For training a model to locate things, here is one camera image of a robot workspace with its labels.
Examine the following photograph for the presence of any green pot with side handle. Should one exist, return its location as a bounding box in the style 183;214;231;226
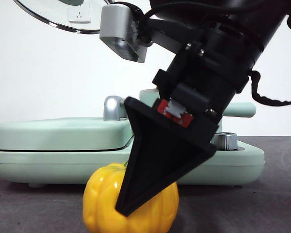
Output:
139;88;256;134

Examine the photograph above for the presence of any silver griddle cover handle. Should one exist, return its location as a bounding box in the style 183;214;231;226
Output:
103;96;127;121

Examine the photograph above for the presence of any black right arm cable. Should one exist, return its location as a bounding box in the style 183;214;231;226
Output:
247;70;291;106

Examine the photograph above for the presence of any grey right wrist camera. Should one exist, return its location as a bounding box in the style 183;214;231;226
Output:
98;4;151;64

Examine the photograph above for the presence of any green breakfast machine base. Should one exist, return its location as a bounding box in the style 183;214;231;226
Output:
0;132;265;188

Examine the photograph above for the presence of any glass lid with green knob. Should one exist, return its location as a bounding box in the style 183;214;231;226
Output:
14;0;117;34

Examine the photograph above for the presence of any green griddle cover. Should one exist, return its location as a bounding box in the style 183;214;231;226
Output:
0;117;136;151

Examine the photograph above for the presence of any silver control knob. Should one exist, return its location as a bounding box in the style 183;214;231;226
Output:
213;132;238;150

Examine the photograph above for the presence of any white wall socket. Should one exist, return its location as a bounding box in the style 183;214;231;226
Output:
67;3;91;24

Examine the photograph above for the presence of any yellow toy pumpkin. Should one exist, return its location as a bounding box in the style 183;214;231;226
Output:
82;162;179;233

